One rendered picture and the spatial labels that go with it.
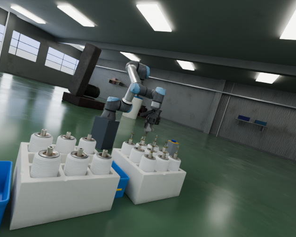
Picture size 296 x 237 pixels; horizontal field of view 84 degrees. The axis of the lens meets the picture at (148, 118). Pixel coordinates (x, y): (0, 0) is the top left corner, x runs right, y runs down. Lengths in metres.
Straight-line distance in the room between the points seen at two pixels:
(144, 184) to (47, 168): 0.49
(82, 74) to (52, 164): 4.09
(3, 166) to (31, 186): 0.31
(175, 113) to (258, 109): 4.31
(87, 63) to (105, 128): 3.22
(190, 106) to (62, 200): 9.68
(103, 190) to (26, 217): 0.29
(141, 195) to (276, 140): 9.39
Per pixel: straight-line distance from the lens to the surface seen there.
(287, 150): 10.23
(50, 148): 0.75
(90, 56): 4.67
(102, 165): 0.82
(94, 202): 0.87
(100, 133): 1.68
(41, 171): 0.75
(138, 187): 0.99
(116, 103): 1.68
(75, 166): 0.77
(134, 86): 1.21
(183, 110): 10.23
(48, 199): 0.78
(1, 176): 1.04
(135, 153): 1.07
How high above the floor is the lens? 0.55
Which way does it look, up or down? 4 degrees down
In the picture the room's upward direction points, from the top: 17 degrees clockwise
